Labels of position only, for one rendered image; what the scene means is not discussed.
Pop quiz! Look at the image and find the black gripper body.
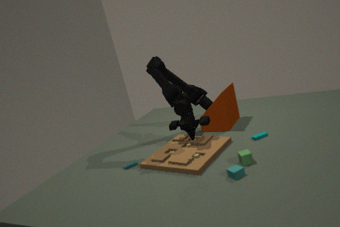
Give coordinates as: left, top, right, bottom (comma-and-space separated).
169, 108, 210, 130

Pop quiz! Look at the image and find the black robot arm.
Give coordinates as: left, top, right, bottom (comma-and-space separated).
146, 56, 213, 130

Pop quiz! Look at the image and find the teal flat bar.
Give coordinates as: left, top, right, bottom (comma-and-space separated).
124, 161, 138, 169

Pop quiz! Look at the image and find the teal cube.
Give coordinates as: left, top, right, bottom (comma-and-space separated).
226, 164, 246, 180

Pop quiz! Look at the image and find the cyan rectangular block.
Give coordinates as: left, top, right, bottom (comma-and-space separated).
253, 131, 268, 140

